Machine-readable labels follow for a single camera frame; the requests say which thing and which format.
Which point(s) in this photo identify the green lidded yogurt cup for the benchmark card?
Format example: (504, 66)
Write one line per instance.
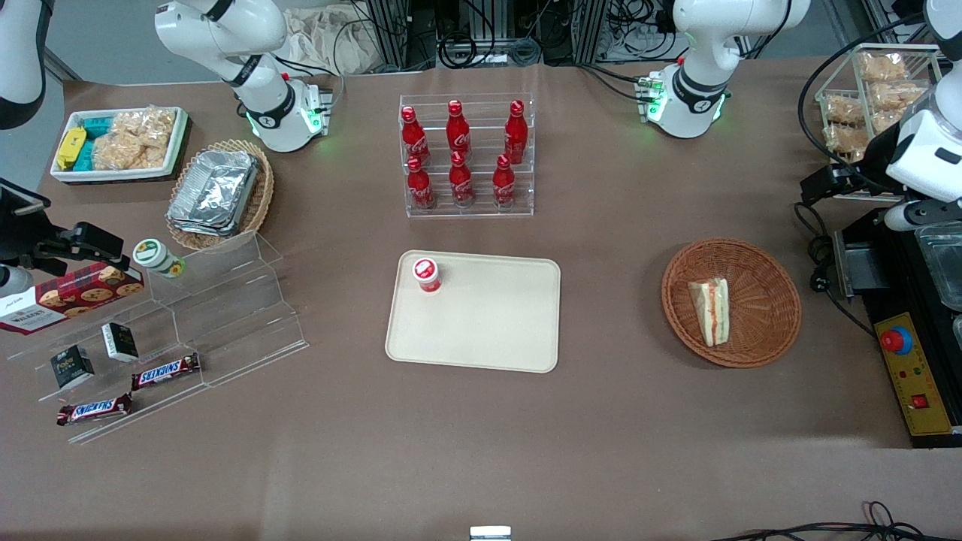
(156, 257)

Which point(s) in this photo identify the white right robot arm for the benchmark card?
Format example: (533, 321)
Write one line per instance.
(270, 105)

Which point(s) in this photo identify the white rectangular plastic bin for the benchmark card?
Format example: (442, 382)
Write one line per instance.
(60, 174)

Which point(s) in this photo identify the teal snack packet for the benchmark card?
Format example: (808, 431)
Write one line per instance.
(96, 126)
(86, 155)

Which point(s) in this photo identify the yellow snack packet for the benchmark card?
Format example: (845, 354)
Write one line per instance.
(71, 148)

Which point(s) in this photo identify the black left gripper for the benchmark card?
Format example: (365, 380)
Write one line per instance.
(870, 158)

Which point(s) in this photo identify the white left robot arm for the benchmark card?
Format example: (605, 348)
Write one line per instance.
(695, 83)

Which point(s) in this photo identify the clear acrylic bottle rack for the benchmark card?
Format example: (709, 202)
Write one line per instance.
(481, 161)

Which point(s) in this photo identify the triangular wrapped sandwich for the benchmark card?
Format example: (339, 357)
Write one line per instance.
(712, 309)

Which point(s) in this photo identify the black machine with yellow panel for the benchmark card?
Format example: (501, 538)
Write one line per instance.
(913, 376)

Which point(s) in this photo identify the clear acrylic step shelf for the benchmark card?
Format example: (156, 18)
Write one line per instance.
(113, 376)
(240, 323)

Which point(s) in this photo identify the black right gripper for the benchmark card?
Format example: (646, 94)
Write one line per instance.
(22, 239)

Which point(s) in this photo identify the crumpled beige paper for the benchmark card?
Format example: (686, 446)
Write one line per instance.
(331, 41)

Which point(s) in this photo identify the red Coca-Cola bottle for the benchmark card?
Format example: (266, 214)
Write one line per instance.
(420, 188)
(461, 182)
(503, 184)
(458, 134)
(414, 139)
(515, 135)

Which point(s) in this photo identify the aluminium foil tray stack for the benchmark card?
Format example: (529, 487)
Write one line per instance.
(214, 191)

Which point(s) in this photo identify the Snickers chocolate bar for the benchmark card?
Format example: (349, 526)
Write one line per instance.
(94, 409)
(166, 372)

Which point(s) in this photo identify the brown paper table cover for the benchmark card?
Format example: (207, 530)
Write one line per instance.
(481, 451)

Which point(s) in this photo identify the black metal equipment frame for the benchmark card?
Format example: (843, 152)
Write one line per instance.
(571, 26)

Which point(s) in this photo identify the small white grey device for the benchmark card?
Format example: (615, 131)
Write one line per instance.
(490, 533)

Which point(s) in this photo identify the red lidded yogurt cup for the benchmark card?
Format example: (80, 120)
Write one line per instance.
(427, 275)

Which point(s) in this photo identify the clear plastic container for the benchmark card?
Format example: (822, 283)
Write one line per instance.
(943, 263)

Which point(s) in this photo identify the clear bag of fried snacks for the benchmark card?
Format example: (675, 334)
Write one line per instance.
(896, 95)
(843, 109)
(843, 139)
(883, 66)

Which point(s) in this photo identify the brown round wicker basket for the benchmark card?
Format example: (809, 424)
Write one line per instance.
(759, 300)

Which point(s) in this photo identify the clear bag of rice crackers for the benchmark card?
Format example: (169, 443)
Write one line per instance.
(124, 152)
(154, 122)

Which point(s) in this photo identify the small black box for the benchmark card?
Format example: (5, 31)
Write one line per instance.
(120, 343)
(72, 367)

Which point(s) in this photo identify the beige plastic serving tray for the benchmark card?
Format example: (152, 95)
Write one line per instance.
(496, 323)

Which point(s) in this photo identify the light oval wicker basket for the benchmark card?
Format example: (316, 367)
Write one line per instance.
(259, 195)

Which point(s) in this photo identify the red tartan cookie box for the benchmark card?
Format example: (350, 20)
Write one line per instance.
(75, 297)

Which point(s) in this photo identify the clear acrylic snack rack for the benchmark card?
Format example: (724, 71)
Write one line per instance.
(928, 68)

